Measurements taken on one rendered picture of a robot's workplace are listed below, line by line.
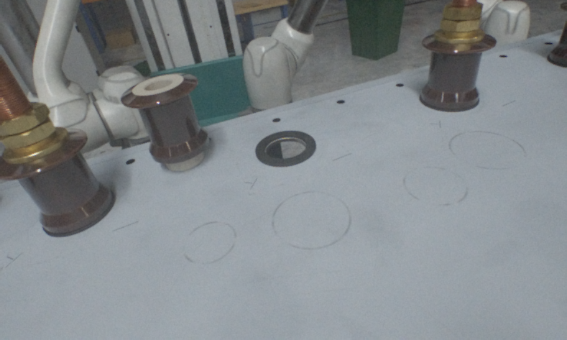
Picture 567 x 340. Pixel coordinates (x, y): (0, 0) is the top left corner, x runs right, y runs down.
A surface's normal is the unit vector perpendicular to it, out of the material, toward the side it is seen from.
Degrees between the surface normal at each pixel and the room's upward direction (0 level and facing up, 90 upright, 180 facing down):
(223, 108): 90
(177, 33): 90
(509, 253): 0
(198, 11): 90
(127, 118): 89
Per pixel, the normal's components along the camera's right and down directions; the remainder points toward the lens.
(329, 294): -0.14, -0.82
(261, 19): 0.32, 0.50
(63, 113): 0.44, -0.04
